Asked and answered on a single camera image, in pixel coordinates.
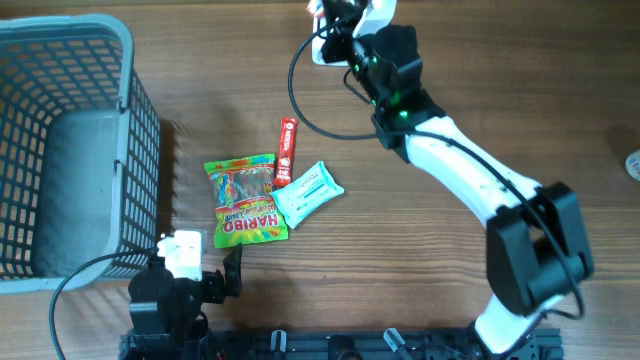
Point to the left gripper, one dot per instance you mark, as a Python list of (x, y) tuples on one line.
[(215, 290)]

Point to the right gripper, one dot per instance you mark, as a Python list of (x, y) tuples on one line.
[(344, 16)]

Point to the green Haribo worms bag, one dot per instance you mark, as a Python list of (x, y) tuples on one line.
[(245, 210)]

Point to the mint wet wipes pack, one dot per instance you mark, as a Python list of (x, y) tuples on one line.
[(299, 199)]

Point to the red Nescafe stick sachet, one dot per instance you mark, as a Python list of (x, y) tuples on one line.
[(286, 150)]

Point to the green lid jar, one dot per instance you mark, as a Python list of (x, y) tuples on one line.
[(632, 165)]

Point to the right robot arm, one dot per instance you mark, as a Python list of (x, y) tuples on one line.
[(537, 249)]

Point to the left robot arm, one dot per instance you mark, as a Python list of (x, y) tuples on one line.
[(166, 312)]

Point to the white barcode scanner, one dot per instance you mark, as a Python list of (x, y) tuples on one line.
[(317, 44)]

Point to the grey plastic shopping basket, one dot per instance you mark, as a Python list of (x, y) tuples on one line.
[(80, 148)]

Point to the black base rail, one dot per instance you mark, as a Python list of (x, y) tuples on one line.
[(431, 344)]

